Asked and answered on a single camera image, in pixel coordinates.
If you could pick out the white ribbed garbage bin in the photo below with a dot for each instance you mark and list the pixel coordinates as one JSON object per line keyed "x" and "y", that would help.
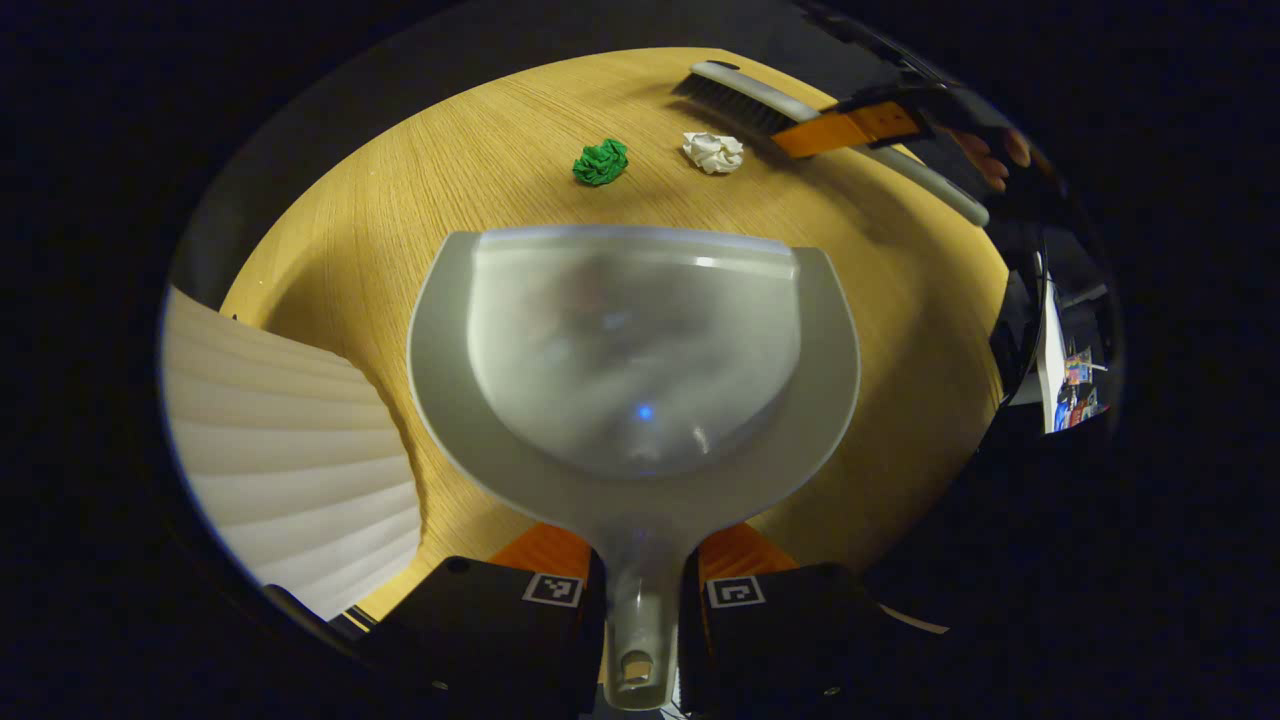
{"x": 290, "y": 460}

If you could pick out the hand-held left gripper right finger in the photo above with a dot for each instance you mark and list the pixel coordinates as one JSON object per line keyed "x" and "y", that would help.
{"x": 770, "y": 650}

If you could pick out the small grey broom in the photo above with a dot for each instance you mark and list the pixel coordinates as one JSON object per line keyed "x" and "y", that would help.
{"x": 730, "y": 105}

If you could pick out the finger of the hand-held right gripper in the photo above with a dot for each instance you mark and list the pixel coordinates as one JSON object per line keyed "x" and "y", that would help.
{"x": 850, "y": 128}

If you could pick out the grey plastic dustpan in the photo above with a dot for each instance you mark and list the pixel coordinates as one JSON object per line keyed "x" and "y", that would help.
{"x": 630, "y": 350}

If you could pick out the green paper ball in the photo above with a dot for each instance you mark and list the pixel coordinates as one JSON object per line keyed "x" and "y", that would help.
{"x": 600, "y": 162}

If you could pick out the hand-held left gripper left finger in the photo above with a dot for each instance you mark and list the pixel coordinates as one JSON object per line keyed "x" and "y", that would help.
{"x": 480, "y": 630}

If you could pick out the white printed sheet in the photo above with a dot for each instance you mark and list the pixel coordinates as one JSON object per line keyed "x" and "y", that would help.
{"x": 1050, "y": 370}

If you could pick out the white paper ball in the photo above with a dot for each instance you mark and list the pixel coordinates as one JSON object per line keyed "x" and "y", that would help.
{"x": 713, "y": 152}

